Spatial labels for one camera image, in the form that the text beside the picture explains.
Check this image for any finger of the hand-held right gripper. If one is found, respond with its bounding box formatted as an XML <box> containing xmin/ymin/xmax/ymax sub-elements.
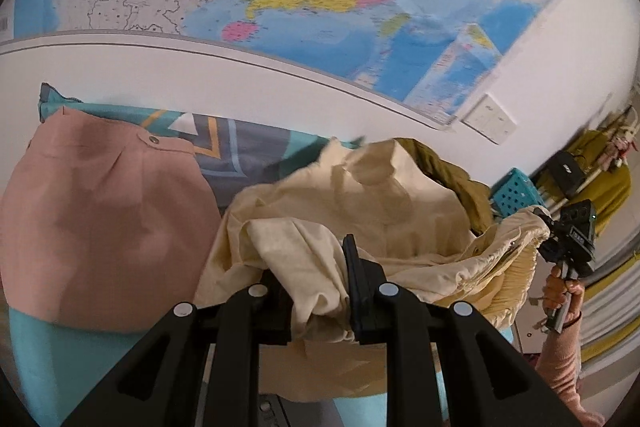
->
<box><xmin>537</xmin><ymin>237</ymin><xmax>565</xmax><ymax>263</ymax></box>
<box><xmin>532</xmin><ymin>206</ymin><xmax>557</xmax><ymax>233</ymax></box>

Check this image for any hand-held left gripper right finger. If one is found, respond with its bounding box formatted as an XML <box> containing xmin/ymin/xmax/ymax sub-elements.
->
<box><xmin>342</xmin><ymin>234</ymin><xmax>583</xmax><ymax>427</ymax></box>

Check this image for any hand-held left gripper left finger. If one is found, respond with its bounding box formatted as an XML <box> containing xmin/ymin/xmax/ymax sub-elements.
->
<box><xmin>65</xmin><ymin>269</ymin><xmax>293</xmax><ymax>427</ymax></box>

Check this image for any cream garment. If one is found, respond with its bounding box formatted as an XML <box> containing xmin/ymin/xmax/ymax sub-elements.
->
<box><xmin>192</xmin><ymin>138</ymin><xmax>551</xmax><ymax>403</ymax></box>

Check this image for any person's right forearm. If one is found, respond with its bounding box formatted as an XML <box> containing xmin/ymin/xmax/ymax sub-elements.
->
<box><xmin>535</xmin><ymin>312</ymin><xmax>608</xmax><ymax>427</ymax></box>

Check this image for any person's right hand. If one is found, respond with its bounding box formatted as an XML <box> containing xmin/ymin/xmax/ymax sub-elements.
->
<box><xmin>542</xmin><ymin>266</ymin><xmax>585</xmax><ymax>323</ymax></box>

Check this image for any teal plastic basket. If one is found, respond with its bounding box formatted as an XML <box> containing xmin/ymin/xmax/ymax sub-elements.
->
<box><xmin>490</xmin><ymin>169</ymin><xmax>548</xmax><ymax>220</ymax></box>

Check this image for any yellow-green sweater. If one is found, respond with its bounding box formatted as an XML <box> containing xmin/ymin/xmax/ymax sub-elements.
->
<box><xmin>530</xmin><ymin>129</ymin><xmax>633</xmax><ymax>238</ymax></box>

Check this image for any black handbag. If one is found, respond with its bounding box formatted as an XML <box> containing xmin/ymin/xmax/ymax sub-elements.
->
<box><xmin>547</xmin><ymin>151</ymin><xmax>586</xmax><ymax>198</ymax></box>

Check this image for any small plush toy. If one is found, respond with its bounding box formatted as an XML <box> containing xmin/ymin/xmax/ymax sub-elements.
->
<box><xmin>600</xmin><ymin>134</ymin><xmax>631</xmax><ymax>170</ymax></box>

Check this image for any olive garment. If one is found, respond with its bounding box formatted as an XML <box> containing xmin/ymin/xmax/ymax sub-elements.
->
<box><xmin>395</xmin><ymin>138</ymin><xmax>493</xmax><ymax>235</ymax></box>

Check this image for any teal grey patterned bed sheet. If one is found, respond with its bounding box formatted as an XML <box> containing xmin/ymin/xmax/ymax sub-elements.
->
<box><xmin>10</xmin><ymin>82</ymin><xmax>516</xmax><ymax>427</ymax></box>

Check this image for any pink garment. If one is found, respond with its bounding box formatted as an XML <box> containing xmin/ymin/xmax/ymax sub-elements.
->
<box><xmin>0</xmin><ymin>107</ymin><xmax>223</xmax><ymax>333</ymax></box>

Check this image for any white wall socket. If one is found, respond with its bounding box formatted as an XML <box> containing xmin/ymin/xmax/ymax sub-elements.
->
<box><xmin>462</xmin><ymin>93</ymin><xmax>518</xmax><ymax>145</ymax></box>

